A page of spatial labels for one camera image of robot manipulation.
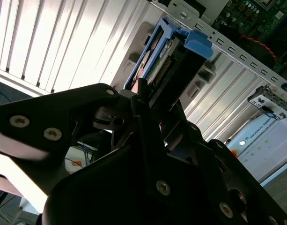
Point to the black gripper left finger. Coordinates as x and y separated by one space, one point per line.
52 112

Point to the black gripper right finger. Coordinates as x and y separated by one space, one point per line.
187 140

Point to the hard disk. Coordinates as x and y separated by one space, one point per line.
178 70

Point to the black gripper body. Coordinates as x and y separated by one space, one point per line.
110 199

